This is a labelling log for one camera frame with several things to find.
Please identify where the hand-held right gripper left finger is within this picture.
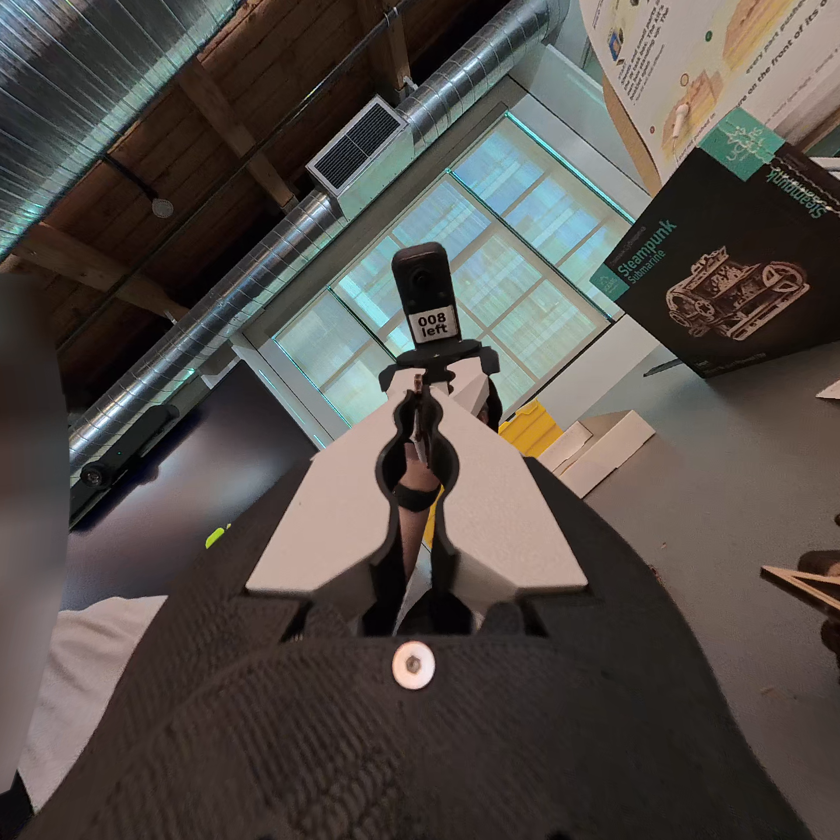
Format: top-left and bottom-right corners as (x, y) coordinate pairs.
(245, 387), (421, 610)

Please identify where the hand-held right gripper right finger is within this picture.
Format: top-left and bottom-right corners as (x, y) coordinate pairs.
(423, 384), (589, 615)

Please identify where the small pale wooden plate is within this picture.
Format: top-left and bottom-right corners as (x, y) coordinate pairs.
(409, 373), (432, 462)

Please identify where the black model kit box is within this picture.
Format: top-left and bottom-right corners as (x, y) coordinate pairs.
(588, 107), (840, 382)

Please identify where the laser-cut wooden parts sheet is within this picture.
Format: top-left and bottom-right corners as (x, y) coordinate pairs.
(760, 563), (840, 619)

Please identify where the person's left hand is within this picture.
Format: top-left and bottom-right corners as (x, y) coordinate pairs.
(394, 456), (439, 581)

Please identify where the large paned window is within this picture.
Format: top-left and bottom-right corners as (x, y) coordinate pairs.
(271, 110), (639, 448)

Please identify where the yellow plastic bin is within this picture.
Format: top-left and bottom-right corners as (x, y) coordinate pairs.
(423, 399), (564, 547)

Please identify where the white cardboard box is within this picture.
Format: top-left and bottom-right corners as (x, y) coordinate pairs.
(537, 409), (658, 501)

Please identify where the white vent grille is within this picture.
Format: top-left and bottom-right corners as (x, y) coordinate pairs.
(304, 95), (416, 222)

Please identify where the black monitor screen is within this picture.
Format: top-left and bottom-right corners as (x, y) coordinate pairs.
(68, 361), (324, 593)

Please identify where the black webcam bar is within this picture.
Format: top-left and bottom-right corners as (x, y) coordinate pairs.
(78, 403), (182, 490)

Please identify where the ceiling sprinkler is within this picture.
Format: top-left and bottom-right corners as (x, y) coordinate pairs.
(100, 154), (176, 219)

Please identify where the puzzle instruction sheet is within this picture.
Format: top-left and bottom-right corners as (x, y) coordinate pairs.
(576, 0), (840, 199)

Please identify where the slim metal air duct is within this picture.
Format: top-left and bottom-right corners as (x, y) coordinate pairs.
(68, 0), (573, 475)

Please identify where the wide metal air duct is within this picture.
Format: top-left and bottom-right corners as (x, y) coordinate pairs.
(0, 0), (245, 258)

